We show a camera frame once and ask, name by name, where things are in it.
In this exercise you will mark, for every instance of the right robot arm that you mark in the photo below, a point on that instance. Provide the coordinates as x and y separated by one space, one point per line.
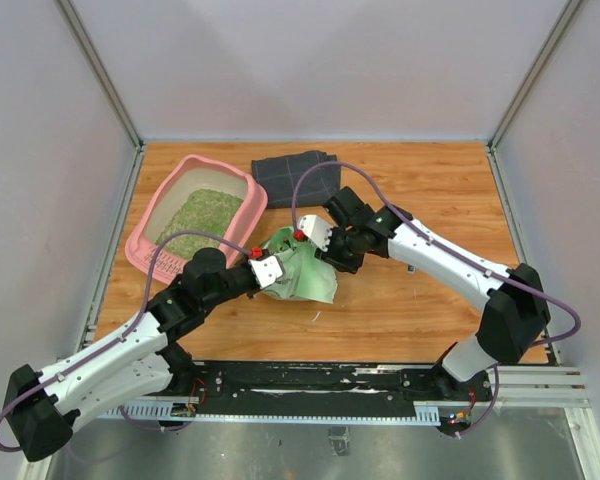
513 310

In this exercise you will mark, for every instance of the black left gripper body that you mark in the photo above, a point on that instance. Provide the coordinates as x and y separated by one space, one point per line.
238 282

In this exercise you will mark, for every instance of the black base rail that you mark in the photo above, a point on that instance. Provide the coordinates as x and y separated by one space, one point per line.
181 390

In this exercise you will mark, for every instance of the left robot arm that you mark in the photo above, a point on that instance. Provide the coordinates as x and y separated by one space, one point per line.
45 407

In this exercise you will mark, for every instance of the dark checked folded cloth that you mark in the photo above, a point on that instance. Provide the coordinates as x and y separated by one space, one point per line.
278 176

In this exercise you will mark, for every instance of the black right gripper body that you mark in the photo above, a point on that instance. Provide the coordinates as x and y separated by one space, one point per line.
343 250

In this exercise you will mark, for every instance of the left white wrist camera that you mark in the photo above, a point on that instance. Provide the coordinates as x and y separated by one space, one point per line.
266 267

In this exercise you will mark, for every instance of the pink litter box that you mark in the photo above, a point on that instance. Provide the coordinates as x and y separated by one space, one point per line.
193 172

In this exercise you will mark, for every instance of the green litter bag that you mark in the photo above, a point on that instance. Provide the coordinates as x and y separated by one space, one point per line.
306 278

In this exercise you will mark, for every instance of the green cat litter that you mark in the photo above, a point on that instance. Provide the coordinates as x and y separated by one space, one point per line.
204 210

